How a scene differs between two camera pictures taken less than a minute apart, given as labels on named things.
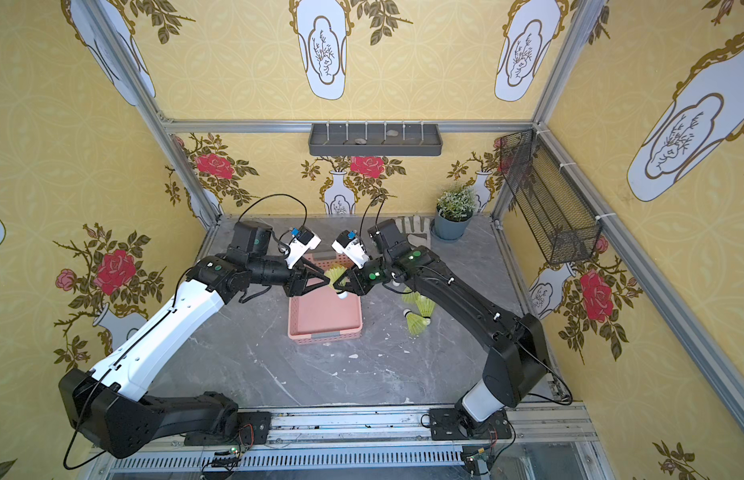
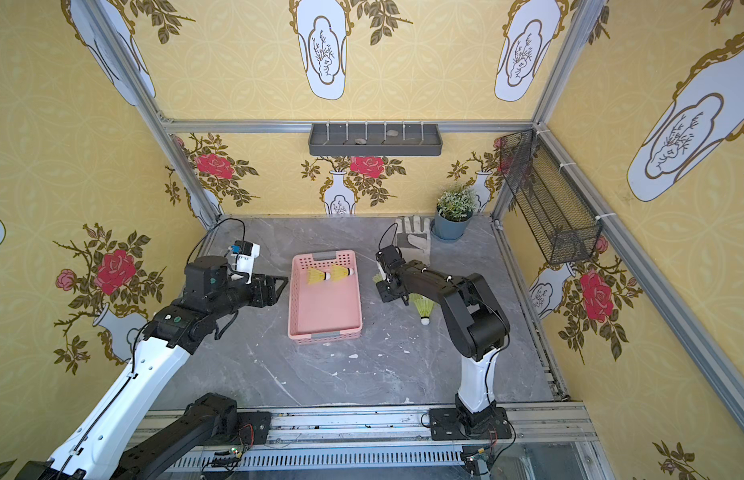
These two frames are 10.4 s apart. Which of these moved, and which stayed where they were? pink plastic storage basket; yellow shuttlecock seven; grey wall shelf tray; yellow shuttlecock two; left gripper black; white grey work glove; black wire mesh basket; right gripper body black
Moved: yellow shuttlecock two; left gripper black; yellow shuttlecock seven; right gripper body black
Stayed: grey wall shelf tray; white grey work glove; black wire mesh basket; pink plastic storage basket
